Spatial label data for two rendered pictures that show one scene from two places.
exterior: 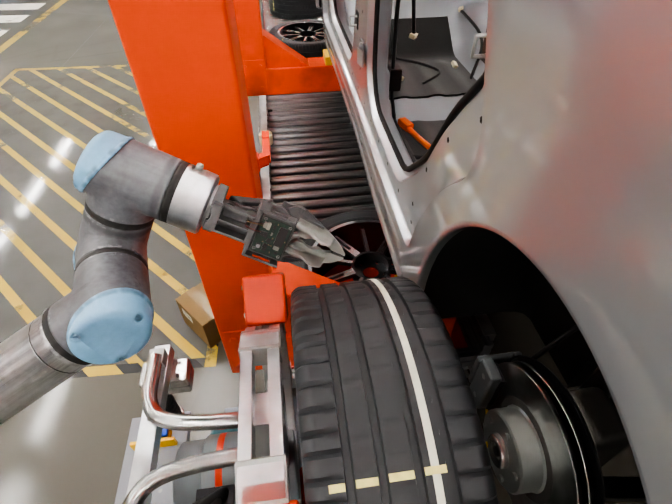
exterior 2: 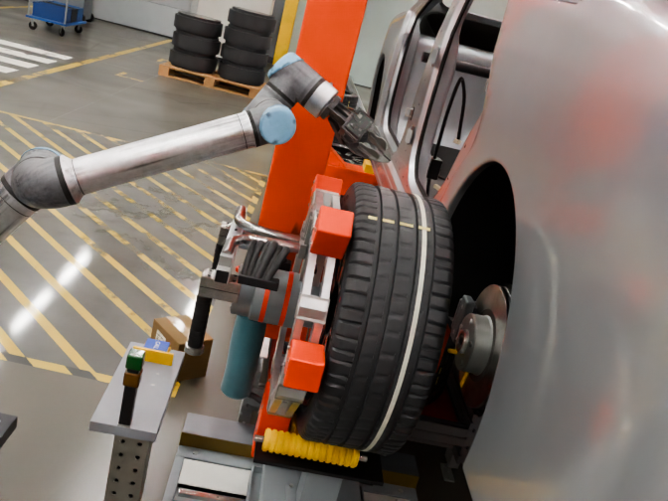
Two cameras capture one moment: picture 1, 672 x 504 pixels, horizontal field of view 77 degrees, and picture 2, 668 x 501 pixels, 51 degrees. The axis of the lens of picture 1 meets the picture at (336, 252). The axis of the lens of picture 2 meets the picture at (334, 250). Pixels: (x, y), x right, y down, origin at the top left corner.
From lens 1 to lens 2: 1.35 m
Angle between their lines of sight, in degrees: 25
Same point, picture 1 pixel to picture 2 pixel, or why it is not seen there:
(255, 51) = not seen: hidden behind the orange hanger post
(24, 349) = (235, 119)
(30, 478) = not seen: outside the picture
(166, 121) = not seen: hidden behind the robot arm
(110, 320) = (285, 114)
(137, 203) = (299, 85)
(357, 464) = (385, 214)
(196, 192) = (329, 89)
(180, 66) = (324, 49)
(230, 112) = (339, 83)
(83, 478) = (14, 437)
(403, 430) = (411, 213)
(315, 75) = (350, 178)
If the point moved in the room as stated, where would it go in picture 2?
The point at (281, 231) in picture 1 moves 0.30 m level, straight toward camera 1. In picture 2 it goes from (366, 121) to (380, 147)
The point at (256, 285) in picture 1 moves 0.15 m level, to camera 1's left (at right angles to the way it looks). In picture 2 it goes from (324, 180) to (270, 166)
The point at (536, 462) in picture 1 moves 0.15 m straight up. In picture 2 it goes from (486, 332) to (506, 277)
